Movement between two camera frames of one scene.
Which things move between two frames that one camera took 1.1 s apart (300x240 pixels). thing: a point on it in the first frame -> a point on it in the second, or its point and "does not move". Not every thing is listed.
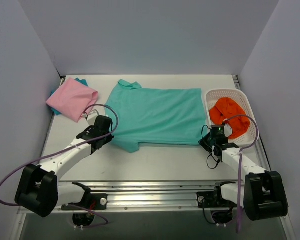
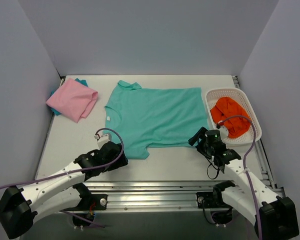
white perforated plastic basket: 252,134 does not move
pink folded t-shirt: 72,99 does not move
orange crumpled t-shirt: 225,108 does not move
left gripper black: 100,141 -> 117,155
